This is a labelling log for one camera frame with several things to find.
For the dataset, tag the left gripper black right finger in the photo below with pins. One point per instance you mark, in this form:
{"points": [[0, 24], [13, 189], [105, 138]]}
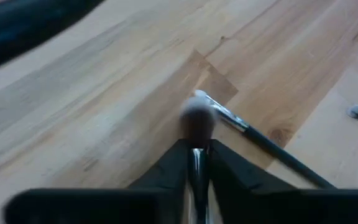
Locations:
{"points": [[235, 174]]}

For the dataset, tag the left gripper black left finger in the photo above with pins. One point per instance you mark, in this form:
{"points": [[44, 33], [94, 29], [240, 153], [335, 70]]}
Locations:
{"points": [[169, 171]]}

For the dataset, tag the long thin silver-ferrule makeup brush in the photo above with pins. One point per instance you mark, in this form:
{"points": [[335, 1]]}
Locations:
{"points": [[275, 149]]}

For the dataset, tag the medium dark-bristle makeup brush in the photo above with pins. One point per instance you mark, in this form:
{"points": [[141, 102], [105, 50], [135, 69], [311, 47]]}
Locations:
{"points": [[197, 124]]}

